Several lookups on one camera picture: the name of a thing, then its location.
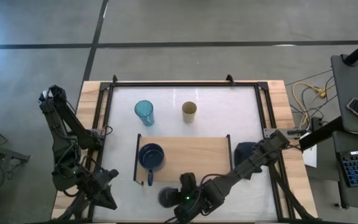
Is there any white table sheet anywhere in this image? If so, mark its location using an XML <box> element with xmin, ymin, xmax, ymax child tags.
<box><xmin>93</xmin><ymin>85</ymin><xmax>278</xmax><ymax>222</ymax></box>

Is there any grey metal mounting bracket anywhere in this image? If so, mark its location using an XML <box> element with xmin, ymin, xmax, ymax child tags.
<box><xmin>263</xmin><ymin>128</ymin><xmax>304</xmax><ymax>139</ymax></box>

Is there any black cable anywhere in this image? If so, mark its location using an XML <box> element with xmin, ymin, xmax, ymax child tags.
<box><xmin>290</xmin><ymin>75</ymin><xmax>338</xmax><ymax>121</ymax></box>

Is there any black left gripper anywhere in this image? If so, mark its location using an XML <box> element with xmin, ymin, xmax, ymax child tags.
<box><xmin>83</xmin><ymin>169</ymin><xmax>120</xmax><ymax>211</ymax></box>

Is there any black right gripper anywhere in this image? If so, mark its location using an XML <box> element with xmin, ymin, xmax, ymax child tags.
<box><xmin>173</xmin><ymin>172</ymin><xmax>207</xmax><ymax>223</ymax></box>

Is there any wooden shelf tray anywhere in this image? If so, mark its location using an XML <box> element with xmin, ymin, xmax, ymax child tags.
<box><xmin>133</xmin><ymin>133</ymin><xmax>235</xmax><ymax>187</ymax></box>

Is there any grey metal stand bar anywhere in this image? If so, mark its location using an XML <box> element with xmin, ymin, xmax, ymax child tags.
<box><xmin>0</xmin><ymin>139</ymin><xmax>30</xmax><ymax>164</ymax></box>

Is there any grey mug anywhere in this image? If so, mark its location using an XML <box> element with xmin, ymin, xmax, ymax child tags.
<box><xmin>158</xmin><ymin>186</ymin><xmax>181</xmax><ymax>208</ymax></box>

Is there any white paper sheet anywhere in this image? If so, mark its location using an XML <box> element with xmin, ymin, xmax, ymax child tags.
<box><xmin>300</xmin><ymin>132</ymin><xmax>318</xmax><ymax>169</ymax></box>

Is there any grey side desk top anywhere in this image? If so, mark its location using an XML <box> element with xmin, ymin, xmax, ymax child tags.
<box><xmin>330</xmin><ymin>54</ymin><xmax>358</xmax><ymax>138</ymax></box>

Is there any yellow cable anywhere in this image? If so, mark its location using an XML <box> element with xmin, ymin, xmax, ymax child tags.
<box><xmin>291</xmin><ymin>81</ymin><xmax>328</xmax><ymax>126</ymax></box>

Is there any grey keyboard desk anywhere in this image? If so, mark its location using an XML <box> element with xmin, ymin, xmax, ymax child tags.
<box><xmin>332</xmin><ymin>130</ymin><xmax>358</xmax><ymax>211</ymax></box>

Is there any teal transparent tumbler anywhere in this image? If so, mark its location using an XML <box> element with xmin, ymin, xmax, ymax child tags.
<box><xmin>134</xmin><ymin>100</ymin><xmax>155</xmax><ymax>128</ymax></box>

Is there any dark blue mug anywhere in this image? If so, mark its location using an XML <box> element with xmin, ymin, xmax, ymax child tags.
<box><xmin>138</xmin><ymin>142</ymin><xmax>167</xmax><ymax>187</ymax></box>

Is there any black power strip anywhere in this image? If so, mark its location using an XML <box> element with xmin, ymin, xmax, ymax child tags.
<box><xmin>310</xmin><ymin>116</ymin><xmax>323</xmax><ymax>131</ymax></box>

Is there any dark navy folded cloth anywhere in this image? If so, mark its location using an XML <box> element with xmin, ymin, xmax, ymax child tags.
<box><xmin>234</xmin><ymin>141</ymin><xmax>263</xmax><ymax>180</ymax></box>

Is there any beige plastic cup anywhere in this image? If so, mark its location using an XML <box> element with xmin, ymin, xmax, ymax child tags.
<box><xmin>181</xmin><ymin>101</ymin><xmax>198</xmax><ymax>124</ymax></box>

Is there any black metal table frame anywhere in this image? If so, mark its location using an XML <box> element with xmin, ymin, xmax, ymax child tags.
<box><xmin>51</xmin><ymin>74</ymin><xmax>318</xmax><ymax>223</ymax></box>

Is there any black slanted support bar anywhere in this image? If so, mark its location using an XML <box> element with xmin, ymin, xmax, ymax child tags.
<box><xmin>298</xmin><ymin>116</ymin><xmax>343</xmax><ymax>152</ymax></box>

